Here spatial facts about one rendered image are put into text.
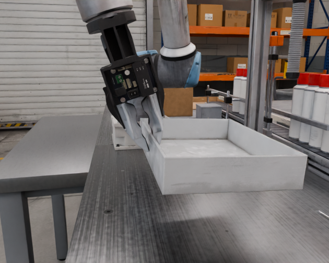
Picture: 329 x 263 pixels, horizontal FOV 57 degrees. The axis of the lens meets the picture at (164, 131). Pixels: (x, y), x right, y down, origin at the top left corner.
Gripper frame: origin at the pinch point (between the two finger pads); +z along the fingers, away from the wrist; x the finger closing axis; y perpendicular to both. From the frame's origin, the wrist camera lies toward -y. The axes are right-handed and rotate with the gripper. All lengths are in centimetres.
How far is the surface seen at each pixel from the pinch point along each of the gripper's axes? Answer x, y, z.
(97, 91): -43, -474, 31
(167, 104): 16, -96, 14
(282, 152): 18.6, 7.7, 6.2
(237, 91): 48, -84, 16
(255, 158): 12.1, 13.1, 2.9
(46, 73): -109, -469, -20
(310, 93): 49, -30, 11
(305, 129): 46, -31, 21
